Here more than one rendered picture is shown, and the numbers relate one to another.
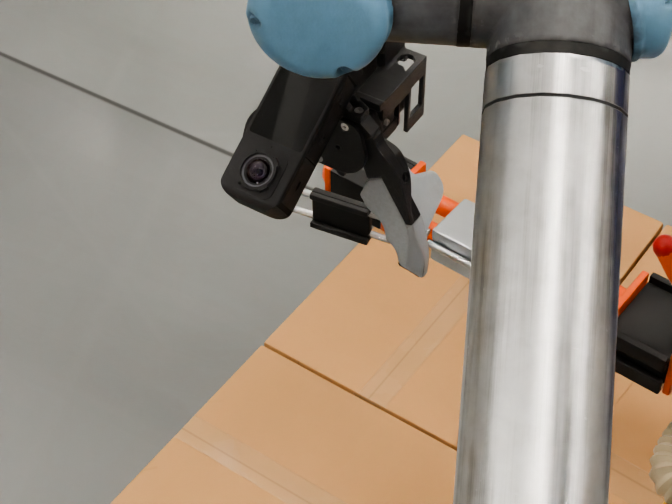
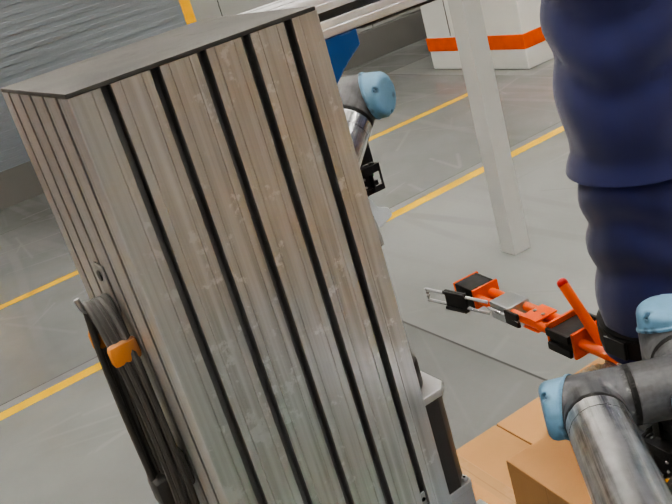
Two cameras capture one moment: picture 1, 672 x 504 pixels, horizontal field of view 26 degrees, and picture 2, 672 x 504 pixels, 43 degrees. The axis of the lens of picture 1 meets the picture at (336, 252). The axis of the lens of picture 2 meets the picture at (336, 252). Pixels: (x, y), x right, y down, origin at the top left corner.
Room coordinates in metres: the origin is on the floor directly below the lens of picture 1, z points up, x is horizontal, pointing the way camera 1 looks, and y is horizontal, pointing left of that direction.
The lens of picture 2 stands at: (-0.60, -0.72, 2.11)
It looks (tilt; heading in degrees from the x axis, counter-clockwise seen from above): 21 degrees down; 30
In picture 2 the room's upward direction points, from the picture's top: 17 degrees counter-clockwise
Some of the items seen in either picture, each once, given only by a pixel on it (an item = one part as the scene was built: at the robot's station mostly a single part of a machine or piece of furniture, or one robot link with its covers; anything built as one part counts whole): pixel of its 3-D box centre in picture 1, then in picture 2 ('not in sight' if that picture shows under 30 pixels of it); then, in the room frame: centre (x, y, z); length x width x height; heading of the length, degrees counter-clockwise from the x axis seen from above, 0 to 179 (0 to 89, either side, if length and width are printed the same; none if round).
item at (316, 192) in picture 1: (383, 237); (470, 307); (1.08, -0.05, 1.18); 0.31 x 0.03 x 0.05; 65
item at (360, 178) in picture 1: (375, 181); (476, 289); (1.16, -0.04, 1.18); 0.08 x 0.07 x 0.05; 52
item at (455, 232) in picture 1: (474, 242); (510, 307); (1.07, -0.15, 1.17); 0.07 x 0.07 x 0.04; 52
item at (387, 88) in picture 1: (348, 70); (349, 168); (0.76, -0.01, 1.66); 0.09 x 0.08 x 0.12; 148
